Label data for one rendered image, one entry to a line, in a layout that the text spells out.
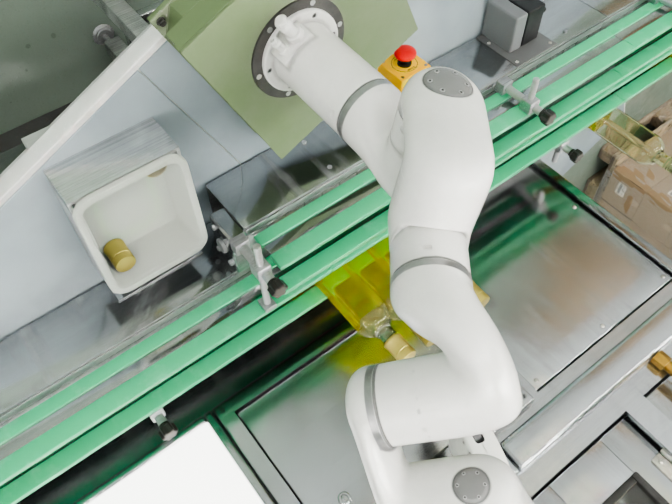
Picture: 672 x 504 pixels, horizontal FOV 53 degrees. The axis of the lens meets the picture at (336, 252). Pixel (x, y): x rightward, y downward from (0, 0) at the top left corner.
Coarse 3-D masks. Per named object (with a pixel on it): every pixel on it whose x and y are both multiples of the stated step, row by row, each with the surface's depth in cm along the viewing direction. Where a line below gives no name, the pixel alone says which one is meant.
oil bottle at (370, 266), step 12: (372, 252) 122; (348, 264) 122; (360, 264) 121; (372, 264) 121; (384, 264) 121; (360, 276) 120; (372, 276) 119; (384, 276) 119; (372, 288) 118; (384, 288) 118; (384, 300) 117
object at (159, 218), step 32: (160, 160) 94; (96, 192) 91; (128, 192) 104; (160, 192) 108; (192, 192) 102; (96, 224) 104; (128, 224) 108; (160, 224) 113; (192, 224) 110; (96, 256) 98; (160, 256) 110; (128, 288) 107
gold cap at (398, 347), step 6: (390, 336) 114; (396, 336) 114; (390, 342) 113; (396, 342) 113; (402, 342) 113; (390, 348) 113; (396, 348) 113; (402, 348) 112; (408, 348) 112; (396, 354) 112; (402, 354) 112; (408, 354) 112; (414, 354) 113
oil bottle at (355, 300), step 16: (336, 272) 120; (352, 272) 120; (320, 288) 123; (336, 288) 118; (352, 288) 118; (368, 288) 118; (336, 304) 120; (352, 304) 116; (368, 304) 116; (384, 304) 116; (352, 320) 118; (368, 320) 114; (384, 320) 115; (368, 336) 117
